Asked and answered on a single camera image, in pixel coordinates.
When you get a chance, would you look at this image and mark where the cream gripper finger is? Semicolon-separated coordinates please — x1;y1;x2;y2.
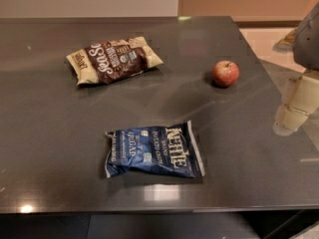
273;71;319;136

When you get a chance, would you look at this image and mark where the blue Kettle chip bag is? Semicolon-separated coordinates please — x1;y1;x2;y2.
105;120;205;178

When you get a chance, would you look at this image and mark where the red apple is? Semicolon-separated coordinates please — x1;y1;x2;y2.
211;61;239;88

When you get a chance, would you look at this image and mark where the brown chip bag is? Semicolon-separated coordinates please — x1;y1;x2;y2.
67;37;163;85

